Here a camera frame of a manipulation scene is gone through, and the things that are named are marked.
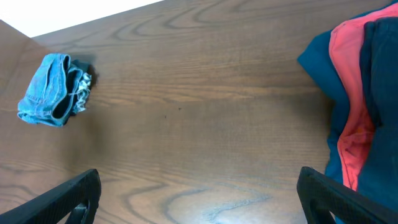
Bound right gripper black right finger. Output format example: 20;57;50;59
297;167;397;224

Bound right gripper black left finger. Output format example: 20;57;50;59
1;169;101;224

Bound light blue denim jeans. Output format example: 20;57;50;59
17;54;92;127

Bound navy and red t-shirt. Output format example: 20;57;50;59
298;1;397;210

